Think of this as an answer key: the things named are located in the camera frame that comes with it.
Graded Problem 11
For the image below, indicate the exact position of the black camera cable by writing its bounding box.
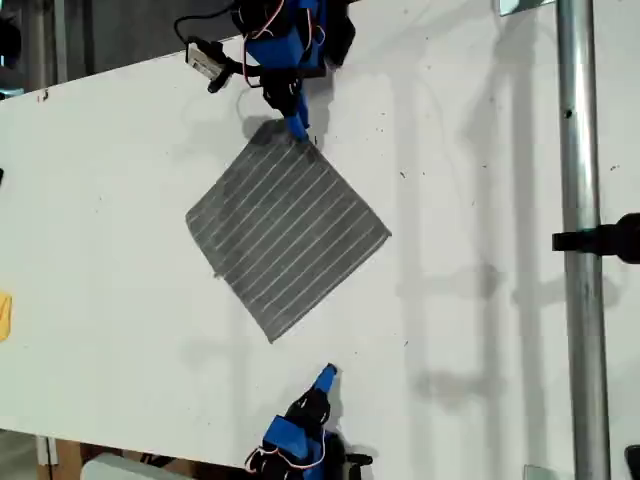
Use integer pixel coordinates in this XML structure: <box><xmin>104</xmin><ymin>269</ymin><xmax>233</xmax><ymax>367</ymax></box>
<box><xmin>173</xmin><ymin>0</ymin><xmax>239</xmax><ymax>46</ymax></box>

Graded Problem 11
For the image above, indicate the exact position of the steel post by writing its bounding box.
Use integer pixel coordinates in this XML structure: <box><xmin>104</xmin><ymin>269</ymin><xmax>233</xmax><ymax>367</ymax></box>
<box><xmin>555</xmin><ymin>0</ymin><xmax>614</xmax><ymax>480</ymax></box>

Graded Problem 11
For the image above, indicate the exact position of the white table leg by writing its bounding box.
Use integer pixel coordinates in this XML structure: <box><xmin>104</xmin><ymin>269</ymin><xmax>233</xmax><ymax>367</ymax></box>
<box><xmin>34</xmin><ymin>434</ymin><xmax>59</xmax><ymax>469</ymax></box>

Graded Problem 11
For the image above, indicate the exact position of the grey white-striped towel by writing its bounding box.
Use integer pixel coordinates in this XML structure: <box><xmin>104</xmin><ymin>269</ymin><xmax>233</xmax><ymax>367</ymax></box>
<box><xmin>184</xmin><ymin>118</ymin><xmax>393</xmax><ymax>345</ymax></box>

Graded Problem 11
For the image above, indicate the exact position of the black camera stalk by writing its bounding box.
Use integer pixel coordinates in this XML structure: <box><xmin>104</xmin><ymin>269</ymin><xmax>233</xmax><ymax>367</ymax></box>
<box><xmin>207</xmin><ymin>57</ymin><xmax>262</xmax><ymax>95</ymax></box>

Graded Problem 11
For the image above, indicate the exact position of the grey metal bar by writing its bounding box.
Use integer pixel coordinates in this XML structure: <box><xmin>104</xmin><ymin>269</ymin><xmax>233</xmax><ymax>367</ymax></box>
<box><xmin>52</xmin><ymin>0</ymin><xmax>70</xmax><ymax>84</ymax></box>

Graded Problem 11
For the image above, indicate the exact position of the black clamp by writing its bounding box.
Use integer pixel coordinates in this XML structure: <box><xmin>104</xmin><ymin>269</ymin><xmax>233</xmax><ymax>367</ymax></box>
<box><xmin>551</xmin><ymin>212</ymin><xmax>640</xmax><ymax>265</ymax></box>

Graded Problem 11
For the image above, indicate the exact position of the black round object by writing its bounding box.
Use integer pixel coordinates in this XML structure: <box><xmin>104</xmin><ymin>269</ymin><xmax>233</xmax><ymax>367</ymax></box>
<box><xmin>0</xmin><ymin>14</ymin><xmax>24</xmax><ymax>70</ymax></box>

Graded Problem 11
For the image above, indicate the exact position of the yellow object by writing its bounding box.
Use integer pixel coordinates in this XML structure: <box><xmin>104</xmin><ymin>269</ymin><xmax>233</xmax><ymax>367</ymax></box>
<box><xmin>0</xmin><ymin>292</ymin><xmax>14</xmax><ymax>343</ymax></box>

